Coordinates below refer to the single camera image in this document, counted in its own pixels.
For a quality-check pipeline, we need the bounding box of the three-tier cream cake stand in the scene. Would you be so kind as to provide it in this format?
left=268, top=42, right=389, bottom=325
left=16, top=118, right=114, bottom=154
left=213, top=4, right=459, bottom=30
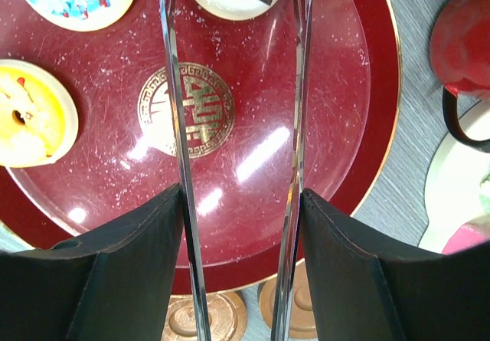
left=419, top=99, right=490, bottom=254

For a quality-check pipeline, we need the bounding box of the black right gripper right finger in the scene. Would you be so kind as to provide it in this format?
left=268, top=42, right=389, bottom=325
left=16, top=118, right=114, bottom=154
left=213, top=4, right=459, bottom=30
left=300, top=189, right=489, bottom=340

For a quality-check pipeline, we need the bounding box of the round red lacquer tray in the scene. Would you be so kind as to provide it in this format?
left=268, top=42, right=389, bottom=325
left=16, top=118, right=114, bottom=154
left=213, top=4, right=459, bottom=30
left=1, top=0, right=401, bottom=292

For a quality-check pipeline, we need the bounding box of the brown wooden saucer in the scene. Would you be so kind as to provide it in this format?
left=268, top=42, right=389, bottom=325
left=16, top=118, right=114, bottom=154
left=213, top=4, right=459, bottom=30
left=162, top=292, right=247, bottom=341
left=258, top=261, right=318, bottom=339

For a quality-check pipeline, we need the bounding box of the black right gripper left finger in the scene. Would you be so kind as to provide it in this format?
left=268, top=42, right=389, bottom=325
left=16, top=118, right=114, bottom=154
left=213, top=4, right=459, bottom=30
left=1, top=185, right=183, bottom=340

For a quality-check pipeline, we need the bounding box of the yellow frosted donut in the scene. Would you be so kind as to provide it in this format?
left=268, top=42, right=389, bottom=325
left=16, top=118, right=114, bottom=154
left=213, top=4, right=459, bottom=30
left=1, top=59, right=79, bottom=168

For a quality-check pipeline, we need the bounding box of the red ceramic mug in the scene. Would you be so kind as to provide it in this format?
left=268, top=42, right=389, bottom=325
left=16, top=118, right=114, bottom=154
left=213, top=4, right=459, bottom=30
left=430, top=0, right=489, bottom=153

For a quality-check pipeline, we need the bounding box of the brown wooden saucer front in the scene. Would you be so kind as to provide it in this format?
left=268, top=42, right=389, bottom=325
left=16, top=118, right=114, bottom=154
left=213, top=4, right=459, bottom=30
left=162, top=292, right=247, bottom=341

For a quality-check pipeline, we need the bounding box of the pink swirl roll cake front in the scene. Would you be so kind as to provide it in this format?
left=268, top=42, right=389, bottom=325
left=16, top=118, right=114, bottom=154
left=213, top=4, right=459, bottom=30
left=442, top=216, right=489, bottom=254

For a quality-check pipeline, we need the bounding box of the brown wooden saucer left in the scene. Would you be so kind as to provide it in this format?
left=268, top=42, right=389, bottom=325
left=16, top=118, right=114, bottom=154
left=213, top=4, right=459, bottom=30
left=258, top=261, right=318, bottom=339

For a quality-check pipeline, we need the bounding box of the green swirl roll cake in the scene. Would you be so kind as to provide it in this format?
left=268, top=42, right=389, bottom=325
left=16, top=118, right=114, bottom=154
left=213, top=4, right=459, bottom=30
left=479, top=173, right=490, bottom=214

